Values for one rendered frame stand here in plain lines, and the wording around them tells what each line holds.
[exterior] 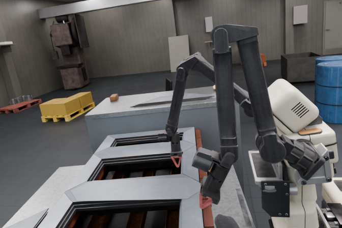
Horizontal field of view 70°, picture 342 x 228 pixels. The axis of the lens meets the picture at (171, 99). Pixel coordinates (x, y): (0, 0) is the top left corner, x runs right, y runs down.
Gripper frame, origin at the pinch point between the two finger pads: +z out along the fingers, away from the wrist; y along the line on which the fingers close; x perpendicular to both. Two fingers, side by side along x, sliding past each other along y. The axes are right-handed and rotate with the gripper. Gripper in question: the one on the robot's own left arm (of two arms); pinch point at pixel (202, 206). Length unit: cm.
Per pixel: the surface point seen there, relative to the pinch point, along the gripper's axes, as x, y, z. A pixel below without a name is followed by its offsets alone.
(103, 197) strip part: -41, -21, 36
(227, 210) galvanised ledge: 21.5, -35.8, 24.6
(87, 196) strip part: -50, -22, 40
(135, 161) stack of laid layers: -38, -64, 38
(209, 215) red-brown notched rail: 8.3, -15.1, 14.9
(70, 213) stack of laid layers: -52, -12, 45
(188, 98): -21, -126, 2
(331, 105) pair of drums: 182, -316, -13
